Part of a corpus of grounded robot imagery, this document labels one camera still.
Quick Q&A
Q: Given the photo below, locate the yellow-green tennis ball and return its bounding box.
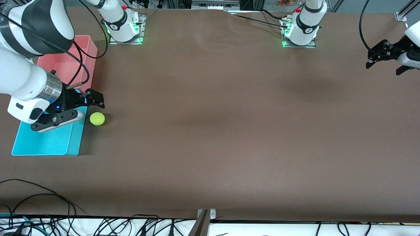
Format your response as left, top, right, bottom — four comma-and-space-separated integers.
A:
90, 112, 106, 126

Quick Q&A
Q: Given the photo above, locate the pink plastic bin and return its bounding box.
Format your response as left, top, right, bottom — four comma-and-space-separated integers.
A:
36, 35, 98, 95

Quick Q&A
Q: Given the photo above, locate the blue plastic bin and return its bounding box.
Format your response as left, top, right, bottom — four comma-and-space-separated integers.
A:
11, 104, 88, 156

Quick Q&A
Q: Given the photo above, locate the silver metal box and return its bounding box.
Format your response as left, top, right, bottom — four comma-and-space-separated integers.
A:
192, 0, 240, 10

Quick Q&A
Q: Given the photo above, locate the black gripper plug cable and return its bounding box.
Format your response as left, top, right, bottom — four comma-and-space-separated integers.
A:
0, 12, 91, 89

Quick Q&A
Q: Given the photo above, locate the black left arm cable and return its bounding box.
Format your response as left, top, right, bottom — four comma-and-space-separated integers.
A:
359, 0, 394, 61

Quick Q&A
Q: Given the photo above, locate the aluminium frame profile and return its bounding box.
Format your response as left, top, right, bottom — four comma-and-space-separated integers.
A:
395, 0, 420, 22

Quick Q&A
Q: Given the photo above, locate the black looping arm cable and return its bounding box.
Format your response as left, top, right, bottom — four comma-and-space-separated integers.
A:
62, 0, 109, 59

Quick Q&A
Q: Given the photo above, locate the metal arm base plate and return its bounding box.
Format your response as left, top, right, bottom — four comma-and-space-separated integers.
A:
282, 16, 317, 49
109, 13, 145, 45

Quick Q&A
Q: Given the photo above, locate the thin black arcing cable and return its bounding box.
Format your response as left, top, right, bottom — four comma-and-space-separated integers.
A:
0, 179, 76, 218
8, 193, 86, 217

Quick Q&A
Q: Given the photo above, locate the black cable on table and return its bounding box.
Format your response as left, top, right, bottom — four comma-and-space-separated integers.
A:
230, 14, 286, 28
261, 9, 290, 20

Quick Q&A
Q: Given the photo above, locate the teal cable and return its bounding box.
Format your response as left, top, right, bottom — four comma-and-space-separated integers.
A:
0, 214, 45, 228

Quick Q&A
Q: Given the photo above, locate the silver table edge bracket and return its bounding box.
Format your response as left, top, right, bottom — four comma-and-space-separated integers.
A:
197, 209, 216, 221

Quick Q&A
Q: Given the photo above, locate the dark metal post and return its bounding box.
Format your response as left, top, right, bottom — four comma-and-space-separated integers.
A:
188, 210, 210, 236

